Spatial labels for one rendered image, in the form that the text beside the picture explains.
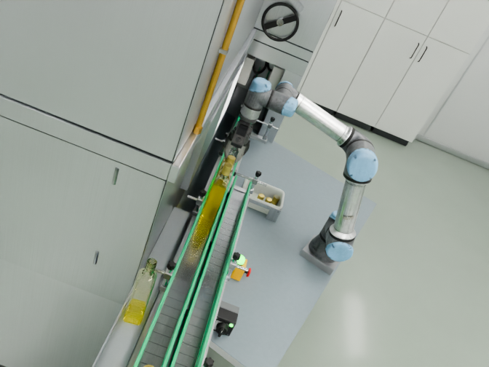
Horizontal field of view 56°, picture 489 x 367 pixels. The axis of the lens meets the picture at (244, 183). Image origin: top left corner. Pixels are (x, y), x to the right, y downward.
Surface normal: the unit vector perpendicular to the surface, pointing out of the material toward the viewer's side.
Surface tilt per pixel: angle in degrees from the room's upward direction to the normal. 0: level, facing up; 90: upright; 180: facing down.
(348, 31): 90
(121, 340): 0
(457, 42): 90
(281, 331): 0
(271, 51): 90
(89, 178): 90
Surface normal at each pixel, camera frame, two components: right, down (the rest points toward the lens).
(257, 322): 0.34, -0.77
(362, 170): -0.12, 0.38
